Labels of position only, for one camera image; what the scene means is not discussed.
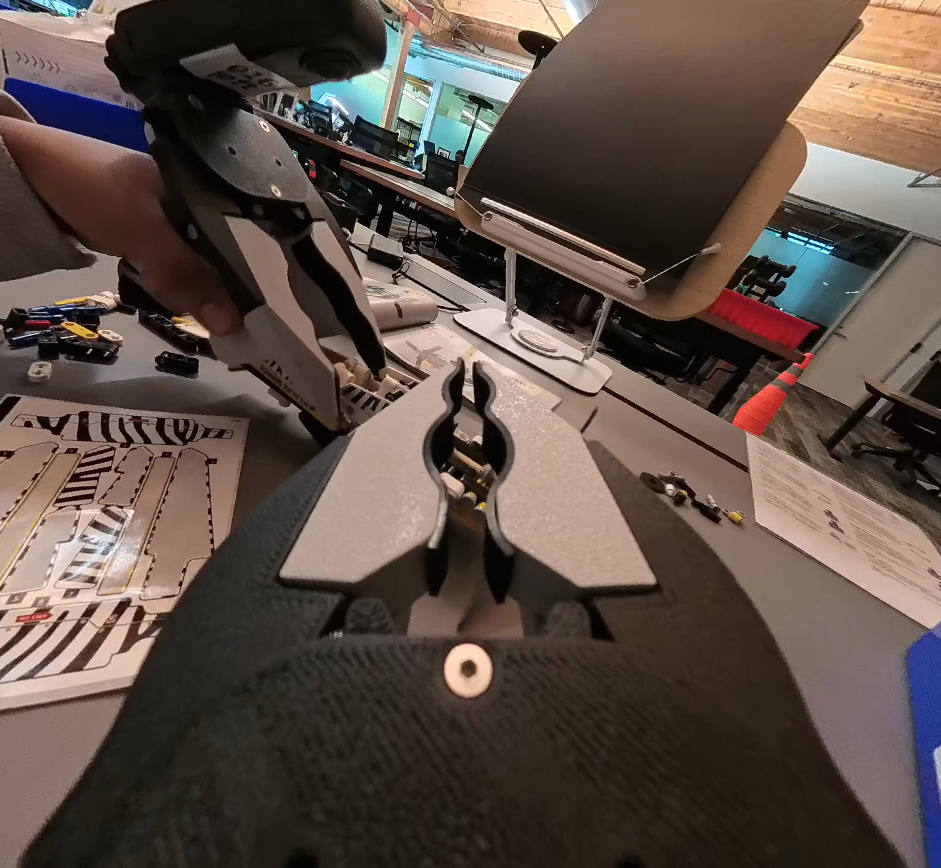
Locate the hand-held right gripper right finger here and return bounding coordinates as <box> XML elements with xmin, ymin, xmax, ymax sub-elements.
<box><xmin>472</xmin><ymin>361</ymin><xmax>659</xmax><ymax>606</ymax></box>

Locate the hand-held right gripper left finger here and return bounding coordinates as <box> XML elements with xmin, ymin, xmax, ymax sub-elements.
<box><xmin>278</xmin><ymin>357</ymin><xmax>468</xmax><ymax>601</ymax></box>

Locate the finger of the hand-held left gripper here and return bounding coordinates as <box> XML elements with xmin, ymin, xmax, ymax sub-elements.
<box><xmin>209</xmin><ymin>214</ymin><xmax>348</xmax><ymax>435</ymax></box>
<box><xmin>293</xmin><ymin>209</ymin><xmax>388</xmax><ymax>380</ymax></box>

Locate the zebra striped lego plane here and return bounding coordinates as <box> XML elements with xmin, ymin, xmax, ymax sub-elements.
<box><xmin>297</xmin><ymin>354</ymin><xmax>495</xmax><ymax>516</ymax></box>

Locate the person's left forearm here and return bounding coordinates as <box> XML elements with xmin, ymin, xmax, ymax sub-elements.
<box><xmin>0</xmin><ymin>91</ymin><xmax>98</xmax><ymax>283</ymax></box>

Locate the cluster of small lego pins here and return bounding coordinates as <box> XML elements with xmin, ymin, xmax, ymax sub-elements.
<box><xmin>638</xmin><ymin>470</ymin><xmax>745</xmax><ymax>525</ymax></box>

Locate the lego instruction booklet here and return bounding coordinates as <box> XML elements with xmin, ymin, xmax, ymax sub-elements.
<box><xmin>360</xmin><ymin>279</ymin><xmax>596</xmax><ymax>435</ymax></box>

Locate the pile of loose lego beams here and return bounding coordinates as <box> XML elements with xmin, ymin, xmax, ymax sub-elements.
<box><xmin>0</xmin><ymin>289</ymin><xmax>216</xmax><ymax>382</ymax></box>

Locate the person's left hand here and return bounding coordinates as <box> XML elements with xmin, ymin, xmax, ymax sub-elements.
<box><xmin>21</xmin><ymin>120</ymin><xmax>247</xmax><ymax>338</ymax></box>

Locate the blue storage bin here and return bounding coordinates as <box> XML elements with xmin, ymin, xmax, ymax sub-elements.
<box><xmin>3</xmin><ymin>78</ymin><xmax>151</xmax><ymax>152</ymax></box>
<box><xmin>906</xmin><ymin>626</ymin><xmax>941</xmax><ymax>866</ymax></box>

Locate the white cardboard box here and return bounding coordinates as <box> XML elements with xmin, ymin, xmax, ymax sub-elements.
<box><xmin>0</xmin><ymin>8</ymin><xmax>146</xmax><ymax>110</ymax></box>

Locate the orange traffic cone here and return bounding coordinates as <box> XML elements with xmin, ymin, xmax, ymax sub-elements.
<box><xmin>731</xmin><ymin>352</ymin><xmax>816</xmax><ymax>437</ymax></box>

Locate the zebra sticker sheet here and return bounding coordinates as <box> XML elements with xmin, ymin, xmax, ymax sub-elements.
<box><xmin>0</xmin><ymin>394</ymin><xmax>249</xmax><ymax>712</ymax></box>

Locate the white printed paper sheet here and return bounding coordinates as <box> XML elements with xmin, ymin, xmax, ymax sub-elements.
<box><xmin>746</xmin><ymin>433</ymin><xmax>941</xmax><ymax>631</ymax></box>

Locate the red storage bin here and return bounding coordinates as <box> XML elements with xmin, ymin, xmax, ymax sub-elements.
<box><xmin>706</xmin><ymin>288</ymin><xmax>820</xmax><ymax>349</ymax></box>

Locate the white tablet stand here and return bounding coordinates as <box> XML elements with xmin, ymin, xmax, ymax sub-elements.
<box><xmin>447</xmin><ymin>16</ymin><xmax>867</xmax><ymax>396</ymax></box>

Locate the black tablet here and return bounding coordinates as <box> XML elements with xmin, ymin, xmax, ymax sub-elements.
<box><xmin>459</xmin><ymin>0</ymin><xmax>872</xmax><ymax>280</ymax></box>

